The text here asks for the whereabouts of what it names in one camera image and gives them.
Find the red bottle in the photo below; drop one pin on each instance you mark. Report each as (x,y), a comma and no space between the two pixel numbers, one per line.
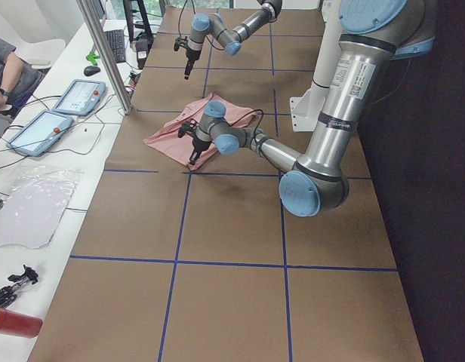
(16,324)

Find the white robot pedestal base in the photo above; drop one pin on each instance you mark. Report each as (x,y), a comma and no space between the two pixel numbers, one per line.
(305,110)

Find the upper teach pendant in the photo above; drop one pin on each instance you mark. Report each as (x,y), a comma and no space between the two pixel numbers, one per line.
(80,98)

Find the pink Snoopy t-shirt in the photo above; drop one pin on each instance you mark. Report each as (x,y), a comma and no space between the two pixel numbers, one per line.
(203,128)

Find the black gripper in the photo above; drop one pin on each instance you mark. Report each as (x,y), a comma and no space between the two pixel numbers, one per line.
(189,57)
(198,145)

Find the black keyboard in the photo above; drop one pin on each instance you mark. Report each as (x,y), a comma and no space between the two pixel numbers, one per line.
(116,41)

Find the teach pendant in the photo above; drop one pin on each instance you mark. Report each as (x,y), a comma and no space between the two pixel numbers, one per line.
(40,134)
(80,98)

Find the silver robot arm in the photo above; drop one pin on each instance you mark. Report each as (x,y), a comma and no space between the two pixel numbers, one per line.
(231,40)
(366,34)

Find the black small tripod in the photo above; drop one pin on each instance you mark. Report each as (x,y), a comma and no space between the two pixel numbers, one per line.
(8,294)

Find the seated person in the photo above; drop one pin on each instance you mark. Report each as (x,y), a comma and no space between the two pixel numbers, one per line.
(18,80)

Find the aluminium frame post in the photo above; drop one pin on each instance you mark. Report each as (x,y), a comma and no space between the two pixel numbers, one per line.
(94,26)

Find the clear plastic bag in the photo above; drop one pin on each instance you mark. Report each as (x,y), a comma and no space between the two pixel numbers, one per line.
(32,212)

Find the black computer mouse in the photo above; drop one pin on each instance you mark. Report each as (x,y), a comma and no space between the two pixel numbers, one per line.
(91,70)

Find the lower teach pendant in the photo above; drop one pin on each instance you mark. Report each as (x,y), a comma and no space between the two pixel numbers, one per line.
(40,134)

